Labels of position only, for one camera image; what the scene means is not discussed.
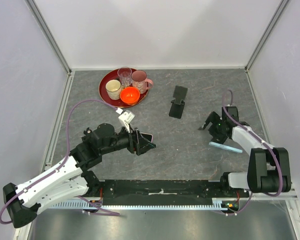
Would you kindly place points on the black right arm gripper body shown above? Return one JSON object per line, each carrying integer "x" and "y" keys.
{"x": 217, "y": 126}

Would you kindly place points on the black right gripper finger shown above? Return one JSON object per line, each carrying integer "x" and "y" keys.
{"x": 212, "y": 118}
{"x": 218, "y": 138}

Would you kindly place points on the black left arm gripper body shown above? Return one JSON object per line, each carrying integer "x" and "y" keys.
{"x": 121, "y": 141}

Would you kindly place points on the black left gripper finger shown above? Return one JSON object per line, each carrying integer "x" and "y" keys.
{"x": 142, "y": 148}
{"x": 139, "y": 134}

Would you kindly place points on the blue case phone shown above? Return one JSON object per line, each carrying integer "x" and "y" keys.
{"x": 225, "y": 147}

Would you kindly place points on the black folding phone stand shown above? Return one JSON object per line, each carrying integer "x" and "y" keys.
{"x": 178, "y": 103}

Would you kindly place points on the beige case phone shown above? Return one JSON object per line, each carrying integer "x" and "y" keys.
{"x": 148, "y": 136}

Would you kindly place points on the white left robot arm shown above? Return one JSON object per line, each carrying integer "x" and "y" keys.
{"x": 72, "y": 176}

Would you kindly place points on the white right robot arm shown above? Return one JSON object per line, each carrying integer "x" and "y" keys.
{"x": 268, "y": 168}

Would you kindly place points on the orange plastic bowl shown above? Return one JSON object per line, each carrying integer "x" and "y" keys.
{"x": 130, "y": 95}

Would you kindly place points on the cream ceramic cup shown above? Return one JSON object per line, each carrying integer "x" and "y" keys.
{"x": 113, "y": 89}

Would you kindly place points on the pink mug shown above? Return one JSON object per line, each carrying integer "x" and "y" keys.
{"x": 141, "y": 81}

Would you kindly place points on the red round tray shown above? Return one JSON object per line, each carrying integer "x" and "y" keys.
{"x": 113, "y": 75}

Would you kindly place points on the clear drinking glass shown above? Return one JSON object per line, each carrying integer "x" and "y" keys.
{"x": 125, "y": 76}

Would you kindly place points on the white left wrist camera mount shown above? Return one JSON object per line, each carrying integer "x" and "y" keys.
{"x": 125, "y": 117}

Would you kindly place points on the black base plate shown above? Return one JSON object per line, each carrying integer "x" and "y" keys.
{"x": 163, "y": 191}

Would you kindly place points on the slotted cable duct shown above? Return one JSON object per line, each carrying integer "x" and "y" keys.
{"x": 79, "y": 204}

